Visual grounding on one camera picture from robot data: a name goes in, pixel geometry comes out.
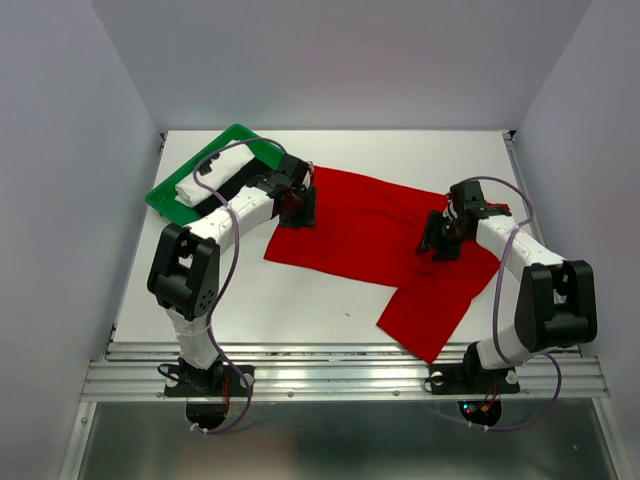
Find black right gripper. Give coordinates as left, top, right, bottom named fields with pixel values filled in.
left=413, top=208, right=469, bottom=261

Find red t shirt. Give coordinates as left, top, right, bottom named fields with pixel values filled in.
left=264, top=167, right=499, bottom=363

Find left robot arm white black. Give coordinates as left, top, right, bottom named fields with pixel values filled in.
left=147, top=171, right=316, bottom=394

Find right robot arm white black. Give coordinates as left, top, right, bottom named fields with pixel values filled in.
left=418, top=209, right=598, bottom=390

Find black rolled t shirt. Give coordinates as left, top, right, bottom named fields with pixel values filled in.
left=194, top=158, right=272, bottom=217

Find white rolled t shirt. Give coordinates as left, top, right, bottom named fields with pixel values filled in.
left=175, top=145, right=254, bottom=208

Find green plastic tray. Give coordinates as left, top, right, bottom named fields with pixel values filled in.
left=145, top=124, right=283, bottom=226

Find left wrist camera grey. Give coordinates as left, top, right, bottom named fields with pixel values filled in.
left=274, top=154, right=314, bottom=189

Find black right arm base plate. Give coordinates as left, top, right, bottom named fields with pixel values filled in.
left=425, top=363, right=520, bottom=396

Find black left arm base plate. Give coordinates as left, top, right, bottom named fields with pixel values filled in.
left=157, top=361, right=248, bottom=399

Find aluminium frame rails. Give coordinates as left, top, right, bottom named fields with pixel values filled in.
left=59, top=129, right=626, bottom=480

